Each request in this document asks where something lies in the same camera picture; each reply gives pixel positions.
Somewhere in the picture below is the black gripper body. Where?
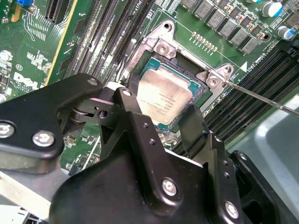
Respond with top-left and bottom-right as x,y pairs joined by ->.
49,149 -> 219,224

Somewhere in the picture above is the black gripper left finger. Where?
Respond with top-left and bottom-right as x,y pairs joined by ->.
0,69 -> 185,211

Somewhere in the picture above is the metal locking lever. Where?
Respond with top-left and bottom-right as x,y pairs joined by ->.
223,78 -> 299,118

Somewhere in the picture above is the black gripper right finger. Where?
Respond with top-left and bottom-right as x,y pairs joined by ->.
179,104 -> 299,224

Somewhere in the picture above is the silver CPU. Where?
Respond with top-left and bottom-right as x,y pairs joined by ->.
136,57 -> 202,131

